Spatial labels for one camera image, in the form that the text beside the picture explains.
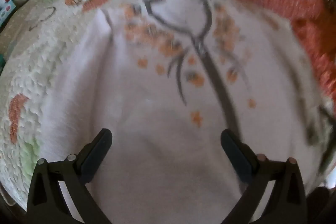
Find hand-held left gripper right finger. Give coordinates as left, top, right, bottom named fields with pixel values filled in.
left=221, top=129, right=307, bottom=224

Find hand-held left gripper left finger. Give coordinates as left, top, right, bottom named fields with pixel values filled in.
left=27, top=128, right=113, bottom=224

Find white floral garment grey band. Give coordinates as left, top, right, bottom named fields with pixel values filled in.
left=39, top=0, right=328, bottom=224

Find quilted cream bedspread orange patches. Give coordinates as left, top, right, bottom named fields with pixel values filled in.
left=0, top=0, right=335, bottom=210

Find long box with coloured dots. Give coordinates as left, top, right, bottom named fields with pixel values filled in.
left=0, top=0, right=17, bottom=28

